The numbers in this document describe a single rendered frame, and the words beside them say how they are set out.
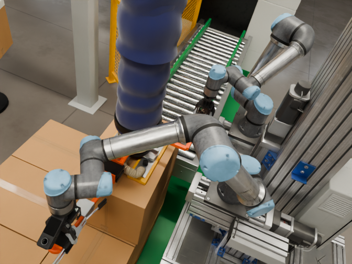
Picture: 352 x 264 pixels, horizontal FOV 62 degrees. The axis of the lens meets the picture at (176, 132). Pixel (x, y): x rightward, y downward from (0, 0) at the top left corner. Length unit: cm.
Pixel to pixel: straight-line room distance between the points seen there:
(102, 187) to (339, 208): 110
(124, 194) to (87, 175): 53
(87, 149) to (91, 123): 212
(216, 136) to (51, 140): 153
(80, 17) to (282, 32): 169
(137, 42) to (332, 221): 124
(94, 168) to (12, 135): 218
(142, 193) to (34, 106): 211
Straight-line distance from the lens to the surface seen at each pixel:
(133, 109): 125
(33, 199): 197
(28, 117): 324
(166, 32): 105
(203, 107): 153
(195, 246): 223
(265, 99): 171
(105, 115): 320
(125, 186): 146
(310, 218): 167
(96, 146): 99
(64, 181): 90
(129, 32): 106
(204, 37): 379
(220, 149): 88
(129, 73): 117
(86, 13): 269
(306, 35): 161
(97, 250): 178
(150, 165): 152
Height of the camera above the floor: 219
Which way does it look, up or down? 45 degrees down
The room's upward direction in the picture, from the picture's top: 15 degrees clockwise
